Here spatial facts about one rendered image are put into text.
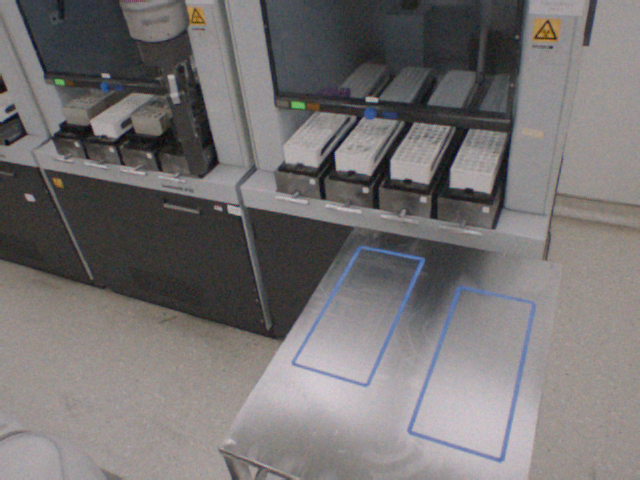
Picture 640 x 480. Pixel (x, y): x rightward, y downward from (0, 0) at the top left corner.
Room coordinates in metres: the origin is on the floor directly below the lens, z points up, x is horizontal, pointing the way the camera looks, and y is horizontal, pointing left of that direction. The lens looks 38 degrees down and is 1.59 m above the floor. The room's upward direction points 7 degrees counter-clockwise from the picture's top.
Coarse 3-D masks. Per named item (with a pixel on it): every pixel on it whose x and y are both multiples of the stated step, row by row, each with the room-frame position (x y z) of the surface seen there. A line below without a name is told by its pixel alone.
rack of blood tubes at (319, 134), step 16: (304, 128) 1.46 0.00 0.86; (320, 128) 1.44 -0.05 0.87; (336, 128) 1.44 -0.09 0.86; (288, 144) 1.38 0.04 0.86; (304, 144) 1.36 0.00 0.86; (320, 144) 1.35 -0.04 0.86; (336, 144) 1.43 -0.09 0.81; (288, 160) 1.35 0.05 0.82; (304, 160) 1.33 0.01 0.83; (320, 160) 1.33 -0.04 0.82
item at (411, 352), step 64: (384, 256) 0.90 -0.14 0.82; (448, 256) 0.88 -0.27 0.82; (512, 256) 0.85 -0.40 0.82; (320, 320) 0.74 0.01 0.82; (384, 320) 0.72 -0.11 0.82; (448, 320) 0.70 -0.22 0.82; (512, 320) 0.68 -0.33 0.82; (320, 384) 0.60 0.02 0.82; (384, 384) 0.58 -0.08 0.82; (448, 384) 0.56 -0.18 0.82; (512, 384) 0.55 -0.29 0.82; (256, 448) 0.49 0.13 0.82; (320, 448) 0.48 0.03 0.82; (384, 448) 0.46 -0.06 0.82; (448, 448) 0.45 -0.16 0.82; (512, 448) 0.44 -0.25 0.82
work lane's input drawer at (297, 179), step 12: (360, 120) 1.57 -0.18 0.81; (348, 132) 1.49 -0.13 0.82; (288, 168) 1.32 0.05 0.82; (300, 168) 1.32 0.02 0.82; (312, 168) 1.31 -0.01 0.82; (324, 168) 1.32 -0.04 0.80; (276, 180) 1.33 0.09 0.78; (288, 180) 1.32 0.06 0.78; (300, 180) 1.30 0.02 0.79; (312, 180) 1.28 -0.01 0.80; (288, 192) 1.32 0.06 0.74; (300, 192) 1.30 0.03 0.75; (312, 192) 1.28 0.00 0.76; (300, 204) 1.25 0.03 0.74
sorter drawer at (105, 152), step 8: (96, 136) 1.68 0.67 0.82; (104, 136) 1.67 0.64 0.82; (120, 136) 1.66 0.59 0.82; (88, 144) 1.67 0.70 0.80; (96, 144) 1.65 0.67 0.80; (104, 144) 1.64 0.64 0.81; (112, 144) 1.62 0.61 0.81; (120, 144) 1.63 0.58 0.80; (88, 152) 1.68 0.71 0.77; (96, 152) 1.66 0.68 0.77; (104, 152) 1.64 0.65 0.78; (112, 152) 1.62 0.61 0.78; (120, 152) 1.62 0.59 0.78; (96, 160) 1.66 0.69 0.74; (104, 160) 1.64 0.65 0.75; (112, 160) 1.63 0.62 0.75; (104, 168) 1.59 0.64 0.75
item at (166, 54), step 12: (180, 36) 0.82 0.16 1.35; (144, 48) 0.81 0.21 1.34; (156, 48) 0.80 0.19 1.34; (168, 48) 0.80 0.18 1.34; (180, 48) 0.81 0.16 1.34; (144, 60) 0.82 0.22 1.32; (156, 60) 0.80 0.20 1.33; (168, 60) 0.80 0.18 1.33; (180, 60) 0.81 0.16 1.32; (168, 72) 0.80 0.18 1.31; (168, 84) 0.80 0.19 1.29; (180, 84) 0.81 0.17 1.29
